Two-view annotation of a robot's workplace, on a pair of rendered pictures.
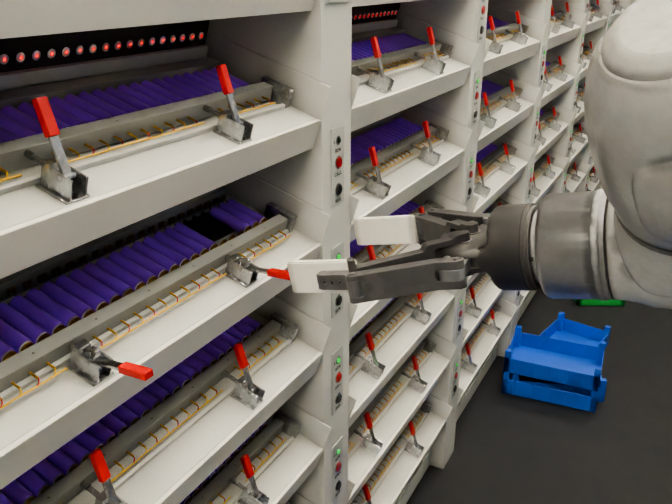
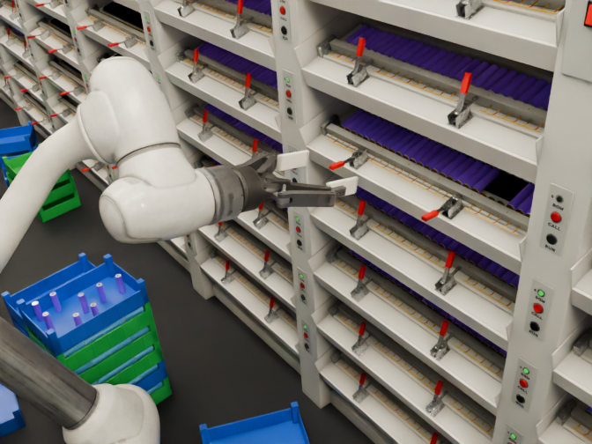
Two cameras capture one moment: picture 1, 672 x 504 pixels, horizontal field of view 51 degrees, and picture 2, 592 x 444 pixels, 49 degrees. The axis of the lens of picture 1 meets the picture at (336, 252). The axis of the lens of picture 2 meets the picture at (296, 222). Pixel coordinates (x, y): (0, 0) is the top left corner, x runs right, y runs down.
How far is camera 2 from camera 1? 1.45 m
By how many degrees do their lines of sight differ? 98
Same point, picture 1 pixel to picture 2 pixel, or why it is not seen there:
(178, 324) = (396, 187)
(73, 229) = (348, 95)
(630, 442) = not seen: outside the picture
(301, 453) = (489, 389)
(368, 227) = (347, 182)
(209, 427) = (418, 267)
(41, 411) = (335, 154)
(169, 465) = (389, 251)
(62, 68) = not seen: hidden behind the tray
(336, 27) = (578, 100)
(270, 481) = (459, 364)
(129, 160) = (399, 90)
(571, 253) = not seen: hidden behind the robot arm
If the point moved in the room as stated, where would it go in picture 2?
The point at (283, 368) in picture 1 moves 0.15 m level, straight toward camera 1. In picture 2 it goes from (481, 310) to (406, 297)
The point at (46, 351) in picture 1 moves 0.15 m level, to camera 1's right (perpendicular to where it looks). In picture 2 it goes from (357, 142) to (331, 173)
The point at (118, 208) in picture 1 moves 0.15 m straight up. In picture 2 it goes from (366, 101) to (366, 27)
